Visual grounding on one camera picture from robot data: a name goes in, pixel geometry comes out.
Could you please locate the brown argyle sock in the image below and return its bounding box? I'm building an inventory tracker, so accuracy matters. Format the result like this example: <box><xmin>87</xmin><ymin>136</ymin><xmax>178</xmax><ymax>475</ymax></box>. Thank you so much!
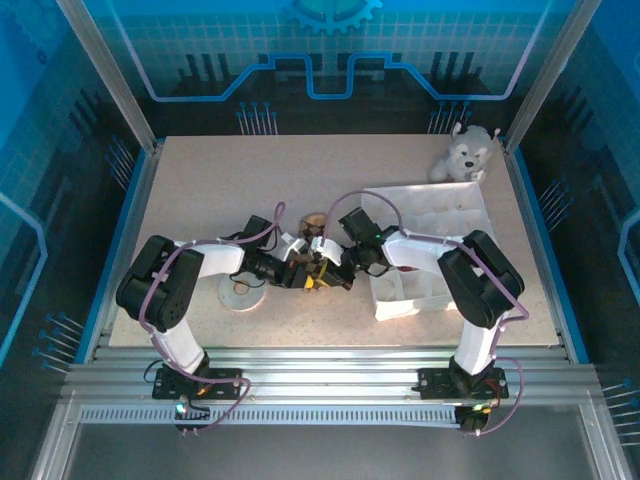
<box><xmin>292</xmin><ymin>213</ymin><xmax>331</xmax><ymax>291</ymax></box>

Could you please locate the white compartment organizer box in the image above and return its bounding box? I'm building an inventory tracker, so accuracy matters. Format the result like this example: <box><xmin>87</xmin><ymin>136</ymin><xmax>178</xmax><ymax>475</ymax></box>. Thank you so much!
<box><xmin>359</xmin><ymin>180</ymin><xmax>495</xmax><ymax>322</ymax></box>

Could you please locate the white tape roll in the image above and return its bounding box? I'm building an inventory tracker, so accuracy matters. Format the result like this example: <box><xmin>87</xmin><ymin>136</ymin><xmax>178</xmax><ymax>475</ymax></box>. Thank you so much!
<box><xmin>217</xmin><ymin>276</ymin><xmax>267</xmax><ymax>312</ymax></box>

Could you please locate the grey white plush husky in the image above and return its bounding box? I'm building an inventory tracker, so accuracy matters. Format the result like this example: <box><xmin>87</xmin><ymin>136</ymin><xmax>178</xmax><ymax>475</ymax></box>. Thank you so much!
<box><xmin>428</xmin><ymin>122</ymin><xmax>503</xmax><ymax>185</ymax></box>

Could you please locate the blue table side trim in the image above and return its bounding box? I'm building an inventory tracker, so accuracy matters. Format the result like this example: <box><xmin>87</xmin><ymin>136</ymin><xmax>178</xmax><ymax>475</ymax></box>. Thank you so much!
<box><xmin>73</xmin><ymin>148</ymin><xmax>152</xmax><ymax>364</ymax></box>
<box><xmin>508</xmin><ymin>148</ymin><xmax>592</xmax><ymax>364</ymax></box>

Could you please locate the black LED connector module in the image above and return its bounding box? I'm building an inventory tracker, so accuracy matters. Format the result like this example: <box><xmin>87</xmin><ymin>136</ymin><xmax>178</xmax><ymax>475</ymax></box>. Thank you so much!
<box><xmin>172</xmin><ymin>394</ymin><xmax>212</xmax><ymax>437</ymax></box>
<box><xmin>457</xmin><ymin>403</ymin><xmax>494</xmax><ymax>437</ymax></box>

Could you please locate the grey metal panel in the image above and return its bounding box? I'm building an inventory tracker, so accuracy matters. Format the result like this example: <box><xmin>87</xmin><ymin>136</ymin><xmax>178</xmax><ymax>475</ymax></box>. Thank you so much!
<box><xmin>29</xmin><ymin>399</ymin><xmax>631</xmax><ymax>480</ymax></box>

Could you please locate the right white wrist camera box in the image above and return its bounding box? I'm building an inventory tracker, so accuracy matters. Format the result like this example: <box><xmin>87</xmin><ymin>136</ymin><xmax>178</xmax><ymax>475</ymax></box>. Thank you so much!
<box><xmin>308</xmin><ymin>236</ymin><xmax>347</xmax><ymax>267</ymax></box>

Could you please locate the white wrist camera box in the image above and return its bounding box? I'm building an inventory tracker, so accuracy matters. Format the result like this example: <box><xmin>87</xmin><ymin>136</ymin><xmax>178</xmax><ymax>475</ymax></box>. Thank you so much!
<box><xmin>276</xmin><ymin>231</ymin><xmax>312</xmax><ymax>262</ymax></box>
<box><xmin>308</xmin><ymin>236</ymin><xmax>347</xmax><ymax>267</ymax></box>

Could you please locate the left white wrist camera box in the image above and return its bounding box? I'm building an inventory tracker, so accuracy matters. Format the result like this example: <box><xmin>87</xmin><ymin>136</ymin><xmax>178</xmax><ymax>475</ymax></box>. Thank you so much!
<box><xmin>276</xmin><ymin>231</ymin><xmax>312</xmax><ymax>262</ymax></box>

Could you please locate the aluminium frame rail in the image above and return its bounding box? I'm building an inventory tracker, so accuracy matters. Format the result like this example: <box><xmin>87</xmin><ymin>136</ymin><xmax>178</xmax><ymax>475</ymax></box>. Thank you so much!
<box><xmin>62</xmin><ymin>346</ymin><xmax>599</xmax><ymax>407</ymax></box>

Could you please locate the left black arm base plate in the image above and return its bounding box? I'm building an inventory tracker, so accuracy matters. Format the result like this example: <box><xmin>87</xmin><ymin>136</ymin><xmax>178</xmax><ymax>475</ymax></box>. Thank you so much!
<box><xmin>152</xmin><ymin>367</ymin><xmax>244</xmax><ymax>401</ymax></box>

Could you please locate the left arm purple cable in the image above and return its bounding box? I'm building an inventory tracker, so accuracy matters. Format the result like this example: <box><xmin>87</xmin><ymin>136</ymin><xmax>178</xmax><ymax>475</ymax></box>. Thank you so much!
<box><xmin>138</xmin><ymin>201</ymin><xmax>287</xmax><ymax>437</ymax></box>

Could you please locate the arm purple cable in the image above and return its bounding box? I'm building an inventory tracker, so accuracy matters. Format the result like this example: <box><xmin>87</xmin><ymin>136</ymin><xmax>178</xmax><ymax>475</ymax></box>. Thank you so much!
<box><xmin>138</xmin><ymin>201</ymin><xmax>287</xmax><ymax>437</ymax></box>
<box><xmin>322</xmin><ymin>188</ymin><xmax>530</xmax><ymax>439</ymax></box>

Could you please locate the slotted grey cable duct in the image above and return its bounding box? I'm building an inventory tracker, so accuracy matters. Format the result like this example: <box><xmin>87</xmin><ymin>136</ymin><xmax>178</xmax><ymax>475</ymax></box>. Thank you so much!
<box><xmin>78</xmin><ymin>405</ymin><xmax>464</xmax><ymax>427</ymax></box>

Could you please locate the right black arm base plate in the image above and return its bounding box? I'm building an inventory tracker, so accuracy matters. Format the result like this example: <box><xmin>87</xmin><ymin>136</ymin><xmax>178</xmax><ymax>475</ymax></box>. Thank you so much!
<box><xmin>417</xmin><ymin>367</ymin><xmax>510</xmax><ymax>401</ymax></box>

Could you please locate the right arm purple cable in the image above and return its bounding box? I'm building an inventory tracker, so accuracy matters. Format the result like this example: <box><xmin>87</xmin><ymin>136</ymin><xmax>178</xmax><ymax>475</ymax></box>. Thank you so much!
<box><xmin>322</xmin><ymin>188</ymin><xmax>530</xmax><ymax>439</ymax></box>

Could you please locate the aluminium frame post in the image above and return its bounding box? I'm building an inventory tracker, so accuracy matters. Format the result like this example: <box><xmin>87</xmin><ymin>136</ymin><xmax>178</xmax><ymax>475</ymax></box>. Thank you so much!
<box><xmin>53</xmin><ymin>0</ymin><xmax>157</xmax><ymax>151</ymax></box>
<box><xmin>503</xmin><ymin>0</ymin><xmax>601</xmax><ymax>151</ymax></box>

